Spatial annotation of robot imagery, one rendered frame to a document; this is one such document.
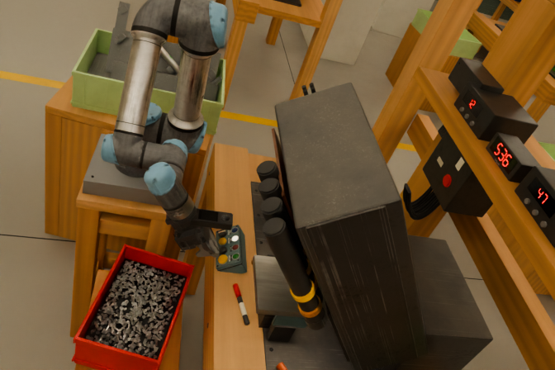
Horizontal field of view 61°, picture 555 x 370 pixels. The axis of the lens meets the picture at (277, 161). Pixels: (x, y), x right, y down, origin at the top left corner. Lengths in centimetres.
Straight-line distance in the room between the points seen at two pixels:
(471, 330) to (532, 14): 78
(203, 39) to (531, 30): 83
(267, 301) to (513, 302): 63
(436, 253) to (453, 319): 20
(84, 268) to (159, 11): 103
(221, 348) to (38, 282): 136
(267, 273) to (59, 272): 151
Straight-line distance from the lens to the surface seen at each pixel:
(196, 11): 132
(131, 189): 164
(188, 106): 149
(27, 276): 255
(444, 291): 127
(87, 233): 179
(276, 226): 75
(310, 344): 143
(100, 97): 212
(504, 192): 112
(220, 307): 140
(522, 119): 129
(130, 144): 130
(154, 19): 133
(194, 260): 230
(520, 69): 136
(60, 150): 229
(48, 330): 238
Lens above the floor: 204
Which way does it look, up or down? 36 degrees down
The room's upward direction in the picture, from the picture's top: 21 degrees clockwise
